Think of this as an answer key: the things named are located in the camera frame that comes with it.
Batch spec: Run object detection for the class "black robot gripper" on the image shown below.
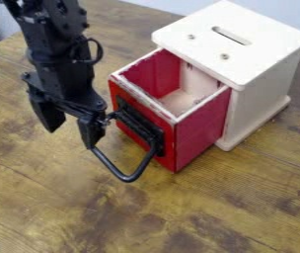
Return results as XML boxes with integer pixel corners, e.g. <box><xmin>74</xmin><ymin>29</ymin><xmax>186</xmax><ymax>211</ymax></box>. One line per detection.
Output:
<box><xmin>22</xmin><ymin>57</ymin><xmax>106</xmax><ymax>149</ymax></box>

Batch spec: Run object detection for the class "red wooden drawer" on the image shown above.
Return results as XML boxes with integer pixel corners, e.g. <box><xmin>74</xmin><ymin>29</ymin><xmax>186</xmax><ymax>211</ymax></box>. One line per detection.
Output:
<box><xmin>91</xmin><ymin>48</ymin><xmax>232</xmax><ymax>183</ymax></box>

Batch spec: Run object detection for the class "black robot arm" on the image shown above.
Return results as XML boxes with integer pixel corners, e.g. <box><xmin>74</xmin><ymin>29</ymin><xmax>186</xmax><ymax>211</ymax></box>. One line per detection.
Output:
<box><xmin>0</xmin><ymin>0</ymin><xmax>106</xmax><ymax>148</ymax></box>

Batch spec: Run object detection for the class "white wooden cabinet box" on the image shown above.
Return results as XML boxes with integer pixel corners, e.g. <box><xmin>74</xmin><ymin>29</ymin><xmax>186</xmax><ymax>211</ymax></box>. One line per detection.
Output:
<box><xmin>150</xmin><ymin>0</ymin><xmax>300</xmax><ymax>151</ymax></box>

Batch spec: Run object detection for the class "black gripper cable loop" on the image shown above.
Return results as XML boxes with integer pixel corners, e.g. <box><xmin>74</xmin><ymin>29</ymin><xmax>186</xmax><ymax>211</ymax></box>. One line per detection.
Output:
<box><xmin>69</xmin><ymin>37</ymin><xmax>105</xmax><ymax>65</ymax></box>

